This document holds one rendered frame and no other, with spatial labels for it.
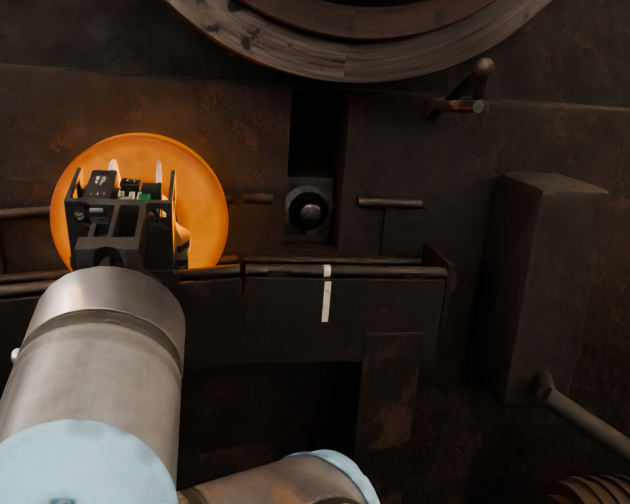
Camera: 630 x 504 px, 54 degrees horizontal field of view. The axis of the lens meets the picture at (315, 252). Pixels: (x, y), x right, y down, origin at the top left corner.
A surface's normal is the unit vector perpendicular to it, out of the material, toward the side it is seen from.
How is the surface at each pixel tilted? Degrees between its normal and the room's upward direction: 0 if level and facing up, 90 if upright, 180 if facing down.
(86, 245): 16
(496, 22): 90
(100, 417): 23
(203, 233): 89
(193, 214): 89
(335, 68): 90
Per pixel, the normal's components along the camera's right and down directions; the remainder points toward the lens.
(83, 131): 0.16, 0.30
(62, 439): 0.11, -0.81
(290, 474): -0.01, -1.00
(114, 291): 0.32, -0.81
